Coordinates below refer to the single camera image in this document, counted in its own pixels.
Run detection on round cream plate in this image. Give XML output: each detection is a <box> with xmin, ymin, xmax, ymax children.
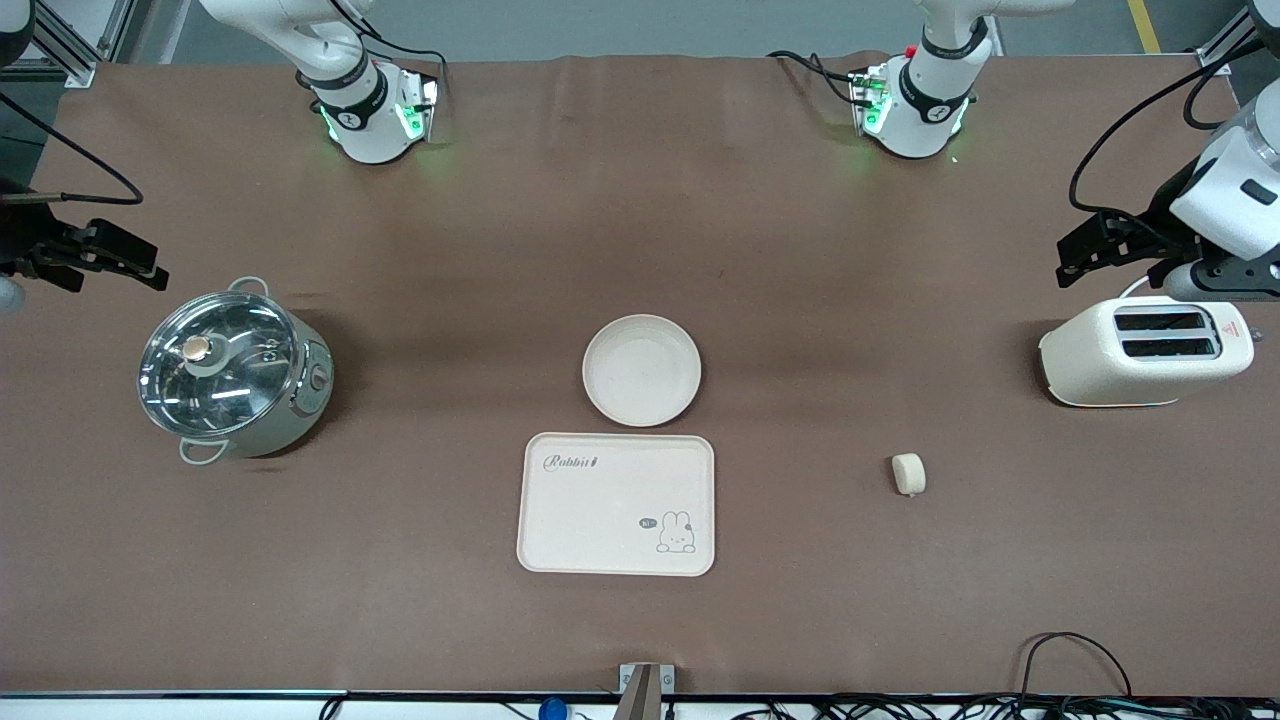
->
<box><xmin>582</xmin><ymin>314</ymin><xmax>702</xmax><ymax>428</ymax></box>

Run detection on cream rabbit print tray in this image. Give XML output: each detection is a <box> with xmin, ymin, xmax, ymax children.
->
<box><xmin>516</xmin><ymin>432</ymin><xmax>717</xmax><ymax>578</ymax></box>

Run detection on cream two-slot toaster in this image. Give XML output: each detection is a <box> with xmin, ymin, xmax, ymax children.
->
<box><xmin>1038</xmin><ymin>295</ymin><xmax>1264</xmax><ymax>408</ymax></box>

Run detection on glass pot lid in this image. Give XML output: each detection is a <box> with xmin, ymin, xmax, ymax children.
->
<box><xmin>138</xmin><ymin>290</ymin><xmax>301</xmax><ymax>438</ymax></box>

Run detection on steel electric cooking pot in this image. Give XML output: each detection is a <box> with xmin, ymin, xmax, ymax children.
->
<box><xmin>138</xmin><ymin>277</ymin><xmax>334</xmax><ymax>466</ymax></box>

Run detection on brown table cover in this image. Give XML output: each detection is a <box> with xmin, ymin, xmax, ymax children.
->
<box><xmin>0</xmin><ymin>52</ymin><xmax>1280</xmax><ymax>698</ymax></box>

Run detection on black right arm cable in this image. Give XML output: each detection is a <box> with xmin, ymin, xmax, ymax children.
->
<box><xmin>0</xmin><ymin>95</ymin><xmax>144</xmax><ymax>207</ymax></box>

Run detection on long black left arm cable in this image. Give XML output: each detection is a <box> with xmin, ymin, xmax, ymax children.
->
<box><xmin>1068</xmin><ymin>35</ymin><xmax>1280</xmax><ymax>251</ymax></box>

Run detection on short black cable loop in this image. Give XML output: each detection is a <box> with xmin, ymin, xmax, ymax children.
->
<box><xmin>1183</xmin><ymin>40</ymin><xmax>1251</xmax><ymax>131</ymax></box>

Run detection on aluminium frame profile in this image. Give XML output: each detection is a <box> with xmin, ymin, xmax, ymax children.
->
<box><xmin>1195</xmin><ymin>15</ymin><xmax>1263</xmax><ymax>77</ymax></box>
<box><xmin>30</xmin><ymin>0</ymin><xmax>136</xmax><ymax>88</ymax></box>

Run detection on black arm base cable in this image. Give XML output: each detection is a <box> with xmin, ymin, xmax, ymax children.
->
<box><xmin>330</xmin><ymin>0</ymin><xmax>448</xmax><ymax>73</ymax></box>
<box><xmin>768</xmin><ymin>50</ymin><xmax>863</xmax><ymax>103</ymax></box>

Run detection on thin black looped cable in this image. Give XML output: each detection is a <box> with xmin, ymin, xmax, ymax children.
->
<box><xmin>1018</xmin><ymin>631</ymin><xmax>1136</xmax><ymax>701</ymax></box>

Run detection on tangled black cables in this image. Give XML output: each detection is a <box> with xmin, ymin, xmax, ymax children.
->
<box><xmin>730</xmin><ymin>694</ymin><xmax>1280</xmax><ymax>720</ymax></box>

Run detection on grey metal camera mount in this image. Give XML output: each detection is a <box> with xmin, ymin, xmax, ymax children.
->
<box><xmin>619</xmin><ymin>662</ymin><xmax>675</xmax><ymax>720</ymax></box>

